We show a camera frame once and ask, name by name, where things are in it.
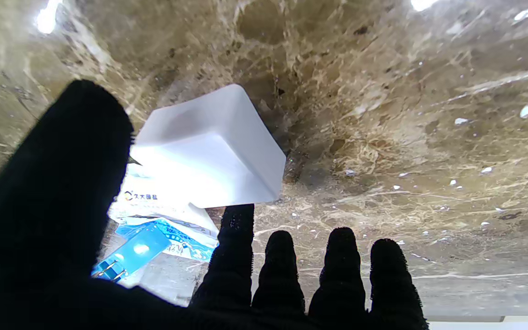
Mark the blue white seasoning refill bag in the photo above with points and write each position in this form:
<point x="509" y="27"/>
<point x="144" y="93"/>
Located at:
<point x="181" y="229"/>

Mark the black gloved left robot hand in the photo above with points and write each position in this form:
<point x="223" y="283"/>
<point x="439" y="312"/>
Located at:
<point x="53" y="206"/>

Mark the white square bottle cap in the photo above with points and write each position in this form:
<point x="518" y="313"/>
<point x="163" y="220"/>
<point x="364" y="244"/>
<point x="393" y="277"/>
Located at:
<point x="209" y="151"/>

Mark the blue plastic bag clip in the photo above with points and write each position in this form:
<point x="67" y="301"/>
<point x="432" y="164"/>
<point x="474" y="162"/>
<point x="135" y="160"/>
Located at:
<point x="138" y="250"/>

